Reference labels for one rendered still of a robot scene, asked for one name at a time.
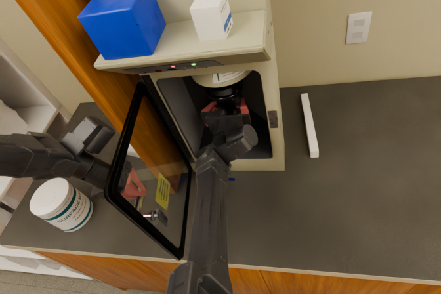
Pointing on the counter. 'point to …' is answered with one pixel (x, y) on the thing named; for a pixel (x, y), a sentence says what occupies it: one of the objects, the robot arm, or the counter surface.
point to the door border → (115, 173)
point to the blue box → (124, 20)
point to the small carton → (212, 16)
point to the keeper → (273, 119)
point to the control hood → (165, 54)
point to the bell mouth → (213, 81)
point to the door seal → (123, 167)
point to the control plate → (174, 67)
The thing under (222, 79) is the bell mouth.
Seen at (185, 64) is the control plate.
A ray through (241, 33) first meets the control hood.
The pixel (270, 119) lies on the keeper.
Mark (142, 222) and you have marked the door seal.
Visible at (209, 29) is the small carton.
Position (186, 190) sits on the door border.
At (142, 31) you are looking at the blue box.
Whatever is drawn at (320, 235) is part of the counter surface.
